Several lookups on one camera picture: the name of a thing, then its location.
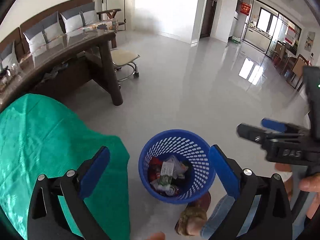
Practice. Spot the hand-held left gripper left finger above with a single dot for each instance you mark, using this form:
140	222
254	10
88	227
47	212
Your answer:
93	172

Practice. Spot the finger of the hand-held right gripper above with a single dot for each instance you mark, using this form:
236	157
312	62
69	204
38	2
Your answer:
273	125
252	133

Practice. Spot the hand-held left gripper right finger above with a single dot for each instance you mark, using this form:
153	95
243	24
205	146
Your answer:
225	172

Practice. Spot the white and green milk carton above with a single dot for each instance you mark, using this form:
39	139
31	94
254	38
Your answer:
167	170

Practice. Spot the blue plastic basket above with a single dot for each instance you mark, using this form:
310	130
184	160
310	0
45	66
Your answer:
175	133

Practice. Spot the person's right hand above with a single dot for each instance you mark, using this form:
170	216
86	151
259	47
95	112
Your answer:
311	183

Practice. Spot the person's left hand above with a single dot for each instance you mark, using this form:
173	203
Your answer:
156	236

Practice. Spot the brown furry slipper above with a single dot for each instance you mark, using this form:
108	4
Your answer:
192	217

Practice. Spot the green patterned tablecloth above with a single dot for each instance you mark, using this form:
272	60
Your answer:
50	135

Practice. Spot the wooden dining chair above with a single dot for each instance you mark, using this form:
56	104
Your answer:
301	70

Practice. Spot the glass sliding door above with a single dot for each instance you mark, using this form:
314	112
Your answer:
272	32

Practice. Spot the green and white box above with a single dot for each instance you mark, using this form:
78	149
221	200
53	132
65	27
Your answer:
236	40

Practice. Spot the cream round stool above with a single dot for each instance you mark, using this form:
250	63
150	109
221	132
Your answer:
123	55

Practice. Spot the brown glass-top coffee table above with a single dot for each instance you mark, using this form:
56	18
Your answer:
62	47

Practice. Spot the dark wooden door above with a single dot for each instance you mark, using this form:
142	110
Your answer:
210	10

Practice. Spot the grey and blue pillow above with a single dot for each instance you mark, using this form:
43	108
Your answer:
42	33
8	55
77	17

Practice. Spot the floral sofa cover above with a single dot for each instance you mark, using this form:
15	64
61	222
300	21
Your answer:
105	25

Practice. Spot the brown wooden sofa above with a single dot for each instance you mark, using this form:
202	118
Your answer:
75	2

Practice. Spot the white interior door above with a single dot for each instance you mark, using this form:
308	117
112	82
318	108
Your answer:
117	2

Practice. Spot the wall poster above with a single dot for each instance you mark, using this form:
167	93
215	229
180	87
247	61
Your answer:
309	41

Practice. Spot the red wall sign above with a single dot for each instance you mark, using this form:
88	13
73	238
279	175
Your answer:
245	8

